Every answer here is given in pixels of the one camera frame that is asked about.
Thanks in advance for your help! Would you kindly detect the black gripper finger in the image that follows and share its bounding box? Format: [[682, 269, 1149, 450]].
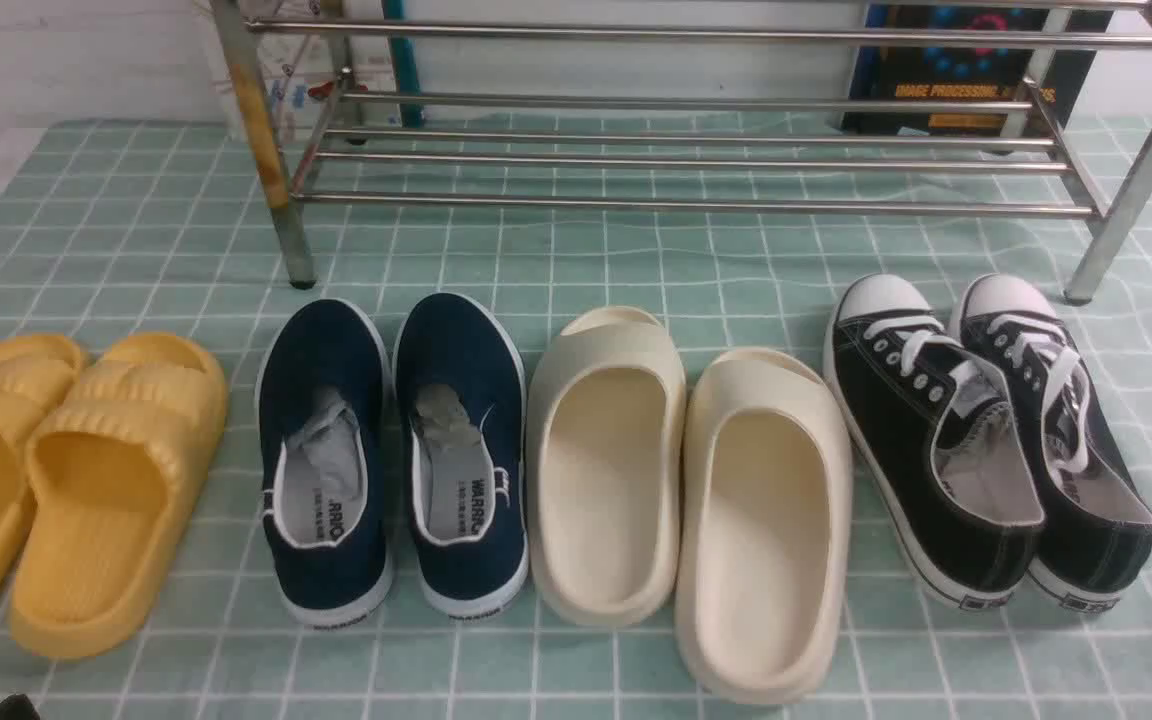
[[0, 694, 41, 720]]

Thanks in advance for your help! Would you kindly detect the navy canvas shoe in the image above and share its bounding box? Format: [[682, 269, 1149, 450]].
[[393, 291, 530, 620], [253, 300, 396, 629]]

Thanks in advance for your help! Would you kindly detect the stainless steel shoe rack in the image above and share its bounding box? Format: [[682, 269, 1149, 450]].
[[207, 1, 1152, 306]]

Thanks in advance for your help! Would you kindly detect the right yellow foam slipper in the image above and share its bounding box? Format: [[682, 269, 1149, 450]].
[[10, 332, 229, 660]]

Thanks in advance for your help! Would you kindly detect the green checkered tablecloth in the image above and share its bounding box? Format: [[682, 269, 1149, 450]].
[[0, 120, 1152, 719]]

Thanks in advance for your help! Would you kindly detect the left cream foam slipper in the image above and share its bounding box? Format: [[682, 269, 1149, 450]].
[[525, 306, 685, 628]]

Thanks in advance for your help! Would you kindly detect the cream foam slipper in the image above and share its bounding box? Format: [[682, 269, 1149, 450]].
[[525, 306, 685, 628], [675, 347, 852, 705]]

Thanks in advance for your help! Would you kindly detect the white printed paper bag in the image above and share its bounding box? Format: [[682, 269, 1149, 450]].
[[192, 1, 397, 142]]

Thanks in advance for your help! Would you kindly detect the teal vertical pole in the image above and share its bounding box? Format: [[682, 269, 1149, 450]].
[[381, 0, 425, 128]]

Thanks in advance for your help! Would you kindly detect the right cream foam slipper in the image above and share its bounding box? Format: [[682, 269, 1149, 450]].
[[675, 347, 852, 705]]

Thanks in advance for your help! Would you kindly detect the left black canvas sneaker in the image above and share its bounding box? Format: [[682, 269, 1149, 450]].
[[823, 274, 1044, 611]]

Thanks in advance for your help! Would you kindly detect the black canvas sneaker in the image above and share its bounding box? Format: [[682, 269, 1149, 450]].
[[823, 274, 1044, 611], [950, 273, 1152, 614]]

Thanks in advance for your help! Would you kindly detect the right black canvas sneaker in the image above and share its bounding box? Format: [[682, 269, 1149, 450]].
[[950, 273, 1152, 614]]

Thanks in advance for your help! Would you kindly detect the dark image processing book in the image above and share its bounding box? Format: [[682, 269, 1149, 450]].
[[835, 3, 1094, 137]]

